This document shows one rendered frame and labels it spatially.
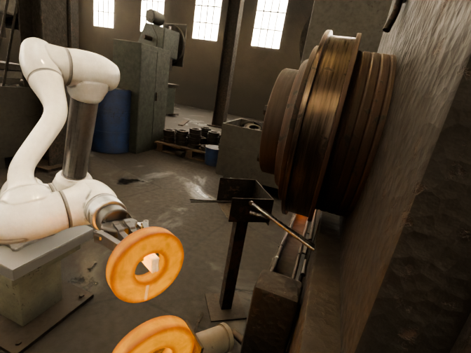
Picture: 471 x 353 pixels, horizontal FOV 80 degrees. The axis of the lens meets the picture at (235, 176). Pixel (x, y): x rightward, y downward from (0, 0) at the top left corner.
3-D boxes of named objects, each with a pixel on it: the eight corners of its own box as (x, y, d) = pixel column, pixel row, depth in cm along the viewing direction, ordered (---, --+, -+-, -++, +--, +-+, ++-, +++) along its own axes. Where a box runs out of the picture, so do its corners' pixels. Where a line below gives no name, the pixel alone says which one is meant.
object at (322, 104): (315, 190, 102) (352, 50, 87) (298, 255, 59) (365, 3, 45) (297, 185, 104) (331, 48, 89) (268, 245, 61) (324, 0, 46)
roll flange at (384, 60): (343, 197, 99) (387, 54, 85) (347, 271, 56) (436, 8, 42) (315, 190, 102) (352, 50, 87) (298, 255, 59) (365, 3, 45)
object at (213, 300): (235, 286, 177) (256, 179, 154) (247, 320, 153) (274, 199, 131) (203, 288, 171) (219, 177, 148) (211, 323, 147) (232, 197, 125)
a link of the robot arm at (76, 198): (124, 220, 80) (73, 237, 71) (105, 202, 90) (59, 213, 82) (120, 185, 76) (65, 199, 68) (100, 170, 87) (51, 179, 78)
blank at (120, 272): (190, 228, 60) (183, 222, 62) (117, 237, 49) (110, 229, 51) (177, 293, 63) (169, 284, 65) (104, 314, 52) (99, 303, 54)
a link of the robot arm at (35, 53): (29, 61, 85) (76, 68, 95) (13, 22, 91) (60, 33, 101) (23, 93, 93) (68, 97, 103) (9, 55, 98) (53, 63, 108)
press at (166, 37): (125, 108, 825) (130, 4, 741) (155, 108, 924) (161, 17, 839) (160, 118, 766) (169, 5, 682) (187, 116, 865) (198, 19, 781)
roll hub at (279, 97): (289, 164, 93) (309, 75, 84) (270, 188, 68) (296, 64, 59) (272, 160, 95) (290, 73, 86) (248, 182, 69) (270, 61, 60)
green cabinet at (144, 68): (111, 147, 422) (113, 38, 376) (140, 141, 486) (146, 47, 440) (137, 154, 409) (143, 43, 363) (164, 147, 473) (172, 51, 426)
